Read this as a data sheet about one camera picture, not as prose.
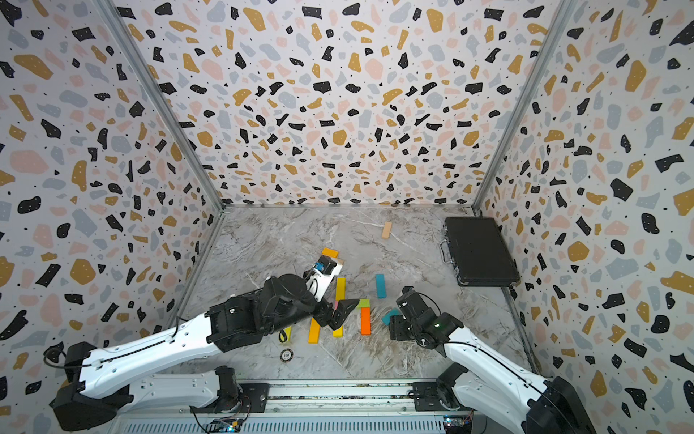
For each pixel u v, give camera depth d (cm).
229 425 70
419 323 63
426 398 73
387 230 113
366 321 87
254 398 74
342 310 57
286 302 46
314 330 85
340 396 76
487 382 48
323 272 54
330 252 106
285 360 81
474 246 101
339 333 86
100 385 39
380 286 97
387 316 90
